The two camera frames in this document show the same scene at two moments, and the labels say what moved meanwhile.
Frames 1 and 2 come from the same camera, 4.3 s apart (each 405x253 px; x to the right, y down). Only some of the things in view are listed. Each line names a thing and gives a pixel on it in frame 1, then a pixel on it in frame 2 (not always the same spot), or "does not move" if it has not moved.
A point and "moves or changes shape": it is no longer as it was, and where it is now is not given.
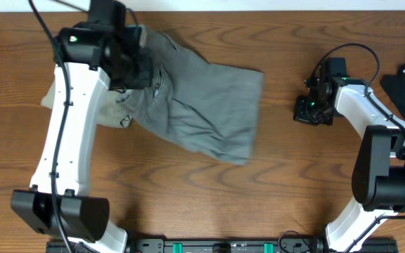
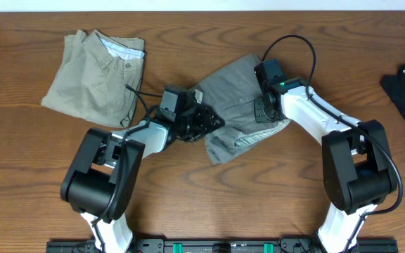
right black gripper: x=300 y=114 -> x=259 y=115
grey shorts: x=209 y=108 moves or changes shape
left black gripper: x=146 y=79 -> x=204 y=120
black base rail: x=234 y=245 does not move
